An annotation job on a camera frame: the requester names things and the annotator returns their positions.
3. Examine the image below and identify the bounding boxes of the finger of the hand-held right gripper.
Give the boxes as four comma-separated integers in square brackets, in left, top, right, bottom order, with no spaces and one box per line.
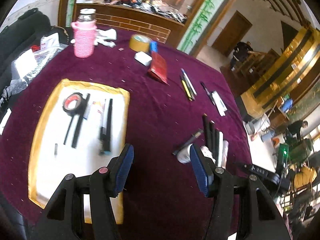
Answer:
[235,162,268,178]

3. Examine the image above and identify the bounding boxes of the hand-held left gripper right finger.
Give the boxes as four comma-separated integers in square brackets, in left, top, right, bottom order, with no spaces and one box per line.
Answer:
[189,145,292,240]

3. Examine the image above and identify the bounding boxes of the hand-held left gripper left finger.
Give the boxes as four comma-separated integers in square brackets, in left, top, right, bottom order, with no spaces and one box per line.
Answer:
[31,144,134,240]

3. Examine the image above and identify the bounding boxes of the pink fluffy toy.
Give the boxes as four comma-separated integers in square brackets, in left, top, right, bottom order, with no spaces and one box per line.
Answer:
[200,146,217,162]

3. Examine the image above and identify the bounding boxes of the yellow-rimmed white tray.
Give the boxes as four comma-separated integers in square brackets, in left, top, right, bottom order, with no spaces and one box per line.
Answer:
[27,79,131,225]

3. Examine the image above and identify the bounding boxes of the long black marker teal ends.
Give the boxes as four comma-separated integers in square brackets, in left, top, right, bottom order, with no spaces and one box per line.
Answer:
[104,98,113,153]

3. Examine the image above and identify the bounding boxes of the dark grey marker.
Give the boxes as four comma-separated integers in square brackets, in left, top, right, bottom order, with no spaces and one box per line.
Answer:
[72,93,91,148]

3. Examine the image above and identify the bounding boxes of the slim black pen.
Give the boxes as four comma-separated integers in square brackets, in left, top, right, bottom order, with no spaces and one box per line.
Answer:
[63,110,83,146]

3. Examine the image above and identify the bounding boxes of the white glue tube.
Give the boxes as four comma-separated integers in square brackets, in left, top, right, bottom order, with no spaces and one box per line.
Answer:
[91,101,103,115]

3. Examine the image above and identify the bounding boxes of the black electrical tape roll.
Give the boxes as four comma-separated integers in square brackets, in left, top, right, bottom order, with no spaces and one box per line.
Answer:
[62,93,86,116]

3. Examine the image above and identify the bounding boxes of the dark blue pen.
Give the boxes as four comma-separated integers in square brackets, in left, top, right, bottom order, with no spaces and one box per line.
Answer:
[172,128,203,156]

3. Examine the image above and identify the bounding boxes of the plain black marker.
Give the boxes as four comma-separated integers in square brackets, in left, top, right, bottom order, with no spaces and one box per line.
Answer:
[209,120,217,155]

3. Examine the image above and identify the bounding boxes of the black marker yellow band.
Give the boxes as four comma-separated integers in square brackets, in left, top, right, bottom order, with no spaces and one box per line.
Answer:
[202,114,212,150]

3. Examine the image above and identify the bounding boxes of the white pen package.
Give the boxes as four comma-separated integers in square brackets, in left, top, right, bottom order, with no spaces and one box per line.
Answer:
[211,91,228,117]

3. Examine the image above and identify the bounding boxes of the grey pen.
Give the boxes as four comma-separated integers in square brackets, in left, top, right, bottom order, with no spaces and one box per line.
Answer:
[180,71,195,100]

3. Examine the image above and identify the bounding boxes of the white pen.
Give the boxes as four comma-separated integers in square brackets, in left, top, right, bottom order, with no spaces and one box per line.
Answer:
[180,68,198,96]

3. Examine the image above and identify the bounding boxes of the red packet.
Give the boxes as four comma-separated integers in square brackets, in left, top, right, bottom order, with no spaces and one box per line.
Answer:
[147,52,168,85]

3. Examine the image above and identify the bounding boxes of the small white box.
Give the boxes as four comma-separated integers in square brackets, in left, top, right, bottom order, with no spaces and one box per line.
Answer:
[134,51,153,66]

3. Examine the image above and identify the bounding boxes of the yellow tape roll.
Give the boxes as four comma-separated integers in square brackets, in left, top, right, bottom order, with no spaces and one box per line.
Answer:
[129,33,152,52]

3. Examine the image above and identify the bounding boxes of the white paper slip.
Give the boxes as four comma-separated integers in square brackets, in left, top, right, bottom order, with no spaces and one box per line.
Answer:
[0,108,12,136]

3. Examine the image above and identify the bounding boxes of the white gloves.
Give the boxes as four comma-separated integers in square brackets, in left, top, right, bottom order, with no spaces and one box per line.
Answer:
[94,28,117,48]

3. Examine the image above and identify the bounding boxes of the bubble wrap sheet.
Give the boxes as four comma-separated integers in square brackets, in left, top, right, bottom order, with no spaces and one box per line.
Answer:
[10,43,69,94]

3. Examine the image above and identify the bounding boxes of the brown wooden door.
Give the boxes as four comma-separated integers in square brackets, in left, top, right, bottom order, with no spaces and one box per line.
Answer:
[212,11,253,57]

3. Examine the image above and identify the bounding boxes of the bottle with pink knit sleeve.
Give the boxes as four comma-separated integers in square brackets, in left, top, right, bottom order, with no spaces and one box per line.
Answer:
[71,8,97,58]

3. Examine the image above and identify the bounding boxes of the white pouch red print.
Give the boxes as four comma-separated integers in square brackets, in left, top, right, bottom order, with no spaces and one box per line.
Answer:
[40,33,60,51]

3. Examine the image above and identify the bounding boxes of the wooden glass cabinet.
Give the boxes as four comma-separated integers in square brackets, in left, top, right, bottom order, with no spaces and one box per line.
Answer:
[58,0,218,52]

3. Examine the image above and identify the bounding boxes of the black leather sofa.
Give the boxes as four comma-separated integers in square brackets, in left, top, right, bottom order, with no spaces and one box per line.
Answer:
[0,8,73,90]

